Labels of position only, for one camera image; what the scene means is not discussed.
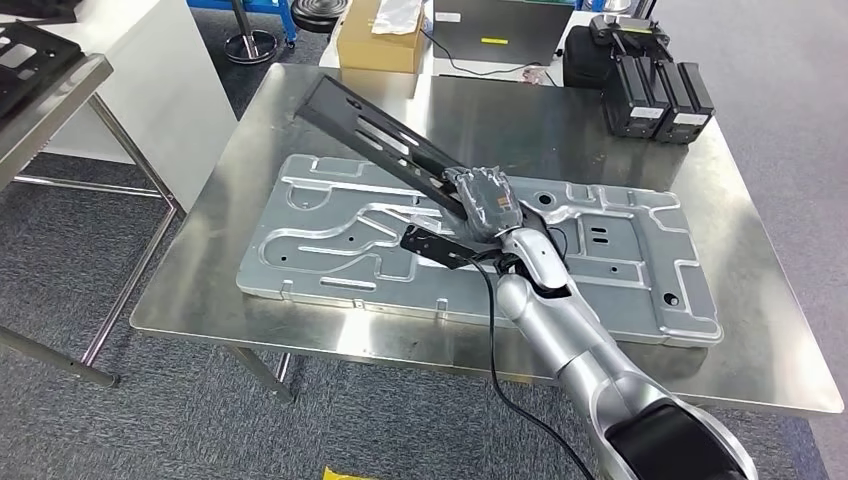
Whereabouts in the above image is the black handheld device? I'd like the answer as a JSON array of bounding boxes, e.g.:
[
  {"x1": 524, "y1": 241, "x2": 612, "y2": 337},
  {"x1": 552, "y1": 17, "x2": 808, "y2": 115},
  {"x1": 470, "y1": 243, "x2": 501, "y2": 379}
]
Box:
[{"x1": 588, "y1": 12, "x2": 674, "y2": 65}]

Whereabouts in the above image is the black round disc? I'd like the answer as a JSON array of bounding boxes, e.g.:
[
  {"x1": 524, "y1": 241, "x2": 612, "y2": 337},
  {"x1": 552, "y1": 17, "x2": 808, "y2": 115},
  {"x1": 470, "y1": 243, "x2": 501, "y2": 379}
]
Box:
[{"x1": 290, "y1": 0, "x2": 350, "y2": 35}]

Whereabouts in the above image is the thin black laptop cable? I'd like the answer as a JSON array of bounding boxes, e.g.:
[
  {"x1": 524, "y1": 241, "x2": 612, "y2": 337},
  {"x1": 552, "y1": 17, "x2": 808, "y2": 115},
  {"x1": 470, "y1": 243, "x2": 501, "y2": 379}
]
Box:
[{"x1": 419, "y1": 29, "x2": 566, "y2": 88}]

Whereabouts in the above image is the brown cardboard box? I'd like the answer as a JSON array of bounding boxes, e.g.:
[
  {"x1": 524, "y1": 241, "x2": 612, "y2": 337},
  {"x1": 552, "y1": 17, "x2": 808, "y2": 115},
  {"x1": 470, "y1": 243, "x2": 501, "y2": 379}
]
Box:
[{"x1": 335, "y1": 0, "x2": 427, "y2": 76}]

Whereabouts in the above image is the black plastic frame part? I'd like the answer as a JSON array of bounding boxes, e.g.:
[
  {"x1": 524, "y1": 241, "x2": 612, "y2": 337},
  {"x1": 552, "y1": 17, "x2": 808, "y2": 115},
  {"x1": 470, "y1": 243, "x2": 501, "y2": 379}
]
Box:
[
  {"x1": 0, "y1": 19, "x2": 85, "y2": 121},
  {"x1": 294, "y1": 74, "x2": 469, "y2": 221}
]

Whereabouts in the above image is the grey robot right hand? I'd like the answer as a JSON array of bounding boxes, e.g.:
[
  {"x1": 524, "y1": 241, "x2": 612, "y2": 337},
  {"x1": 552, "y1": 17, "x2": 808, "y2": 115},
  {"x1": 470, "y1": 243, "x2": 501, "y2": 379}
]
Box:
[{"x1": 441, "y1": 164, "x2": 525, "y2": 242}]

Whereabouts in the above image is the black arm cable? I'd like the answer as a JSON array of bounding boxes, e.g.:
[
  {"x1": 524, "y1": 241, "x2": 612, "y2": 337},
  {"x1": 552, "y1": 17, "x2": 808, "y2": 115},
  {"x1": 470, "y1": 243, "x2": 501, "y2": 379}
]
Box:
[{"x1": 462, "y1": 254, "x2": 598, "y2": 480}]

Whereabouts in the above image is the black soft case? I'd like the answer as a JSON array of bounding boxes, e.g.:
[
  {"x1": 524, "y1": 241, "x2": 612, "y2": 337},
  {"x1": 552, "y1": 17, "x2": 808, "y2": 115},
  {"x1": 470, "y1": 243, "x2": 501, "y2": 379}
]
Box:
[{"x1": 562, "y1": 25, "x2": 615, "y2": 91}]

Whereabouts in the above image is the black laptop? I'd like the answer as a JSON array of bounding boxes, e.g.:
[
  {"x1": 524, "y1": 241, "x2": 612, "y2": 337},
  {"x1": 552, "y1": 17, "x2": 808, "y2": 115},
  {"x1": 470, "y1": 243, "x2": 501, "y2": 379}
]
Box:
[{"x1": 431, "y1": 0, "x2": 577, "y2": 67}]

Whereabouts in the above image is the black battery pack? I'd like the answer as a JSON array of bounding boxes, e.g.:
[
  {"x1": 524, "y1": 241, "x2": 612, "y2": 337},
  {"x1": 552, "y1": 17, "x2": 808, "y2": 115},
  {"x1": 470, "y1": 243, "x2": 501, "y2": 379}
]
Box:
[
  {"x1": 602, "y1": 55, "x2": 672, "y2": 140},
  {"x1": 652, "y1": 60, "x2": 717, "y2": 146}
]

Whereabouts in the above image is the stainless steel workbench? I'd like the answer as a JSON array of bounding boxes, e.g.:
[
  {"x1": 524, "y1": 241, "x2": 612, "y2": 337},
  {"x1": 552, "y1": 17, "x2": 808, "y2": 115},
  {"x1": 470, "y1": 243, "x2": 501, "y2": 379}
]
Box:
[{"x1": 129, "y1": 62, "x2": 846, "y2": 419}]

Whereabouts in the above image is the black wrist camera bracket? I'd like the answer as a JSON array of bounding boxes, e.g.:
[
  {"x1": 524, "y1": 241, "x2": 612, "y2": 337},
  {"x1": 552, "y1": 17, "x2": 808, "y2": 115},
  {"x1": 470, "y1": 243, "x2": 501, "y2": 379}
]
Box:
[{"x1": 398, "y1": 224, "x2": 506, "y2": 272}]

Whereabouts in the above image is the stainless steel side table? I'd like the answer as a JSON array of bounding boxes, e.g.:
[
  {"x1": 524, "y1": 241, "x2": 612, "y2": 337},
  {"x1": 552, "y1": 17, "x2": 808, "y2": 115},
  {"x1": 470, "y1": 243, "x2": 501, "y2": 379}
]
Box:
[{"x1": 0, "y1": 52, "x2": 187, "y2": 391}]

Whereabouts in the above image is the white cabinet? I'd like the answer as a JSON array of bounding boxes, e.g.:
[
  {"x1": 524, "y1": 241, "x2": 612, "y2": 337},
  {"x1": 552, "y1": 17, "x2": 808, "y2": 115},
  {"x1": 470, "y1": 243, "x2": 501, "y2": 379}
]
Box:
[{"x1": 39, "y1": 0, "x2": 239, "y2": 214}]

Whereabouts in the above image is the clear plastic bag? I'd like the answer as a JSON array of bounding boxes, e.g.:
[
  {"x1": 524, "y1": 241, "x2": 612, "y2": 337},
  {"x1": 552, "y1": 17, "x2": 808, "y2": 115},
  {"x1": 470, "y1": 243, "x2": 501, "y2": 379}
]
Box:
[{"x1": 370, "y1": 0, "x2": 426, "y2": 36}]

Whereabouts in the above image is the metal stanchion post base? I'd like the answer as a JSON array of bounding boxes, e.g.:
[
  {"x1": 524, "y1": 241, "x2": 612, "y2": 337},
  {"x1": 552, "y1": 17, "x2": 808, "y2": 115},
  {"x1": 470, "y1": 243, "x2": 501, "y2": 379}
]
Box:
[{"x1": 223, "y1": 0, "x2": 280, "y2": 66}]

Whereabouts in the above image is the stamped grey metal panel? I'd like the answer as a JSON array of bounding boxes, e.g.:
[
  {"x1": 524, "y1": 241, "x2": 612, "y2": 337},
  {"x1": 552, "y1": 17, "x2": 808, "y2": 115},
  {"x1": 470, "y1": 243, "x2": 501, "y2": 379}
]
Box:
[{"x1": 235, "y1": 153, "x2": 725, "y2": 350}]

